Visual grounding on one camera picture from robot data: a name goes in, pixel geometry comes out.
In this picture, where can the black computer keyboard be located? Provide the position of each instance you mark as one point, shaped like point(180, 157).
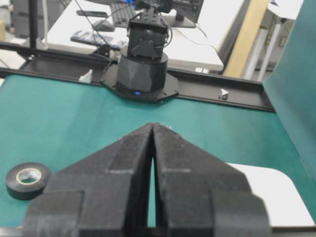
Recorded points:
point(121, 14)

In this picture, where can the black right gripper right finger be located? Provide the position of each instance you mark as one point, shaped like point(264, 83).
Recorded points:
point(202, 196)

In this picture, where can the black computer mouse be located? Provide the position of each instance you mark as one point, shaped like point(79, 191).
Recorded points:
point(103, 26)

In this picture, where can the green table cloth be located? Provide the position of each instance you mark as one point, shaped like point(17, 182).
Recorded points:
point(58, 123)

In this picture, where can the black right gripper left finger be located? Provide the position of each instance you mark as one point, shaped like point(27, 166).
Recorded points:
point(105, 194)

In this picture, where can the black aluminium frame rail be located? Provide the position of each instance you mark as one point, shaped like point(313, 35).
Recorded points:
point(210, 88)

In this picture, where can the black monitor stand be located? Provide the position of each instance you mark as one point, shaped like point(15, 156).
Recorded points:
point(182, 13)

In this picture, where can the white plastic tray case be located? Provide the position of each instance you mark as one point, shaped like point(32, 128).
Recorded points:
point(283, 202)

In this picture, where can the white background desk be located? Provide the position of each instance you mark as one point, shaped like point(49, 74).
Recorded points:
point(187, 35)

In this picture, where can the black electrical tape roll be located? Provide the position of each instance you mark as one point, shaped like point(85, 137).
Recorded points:
point(26, 181)

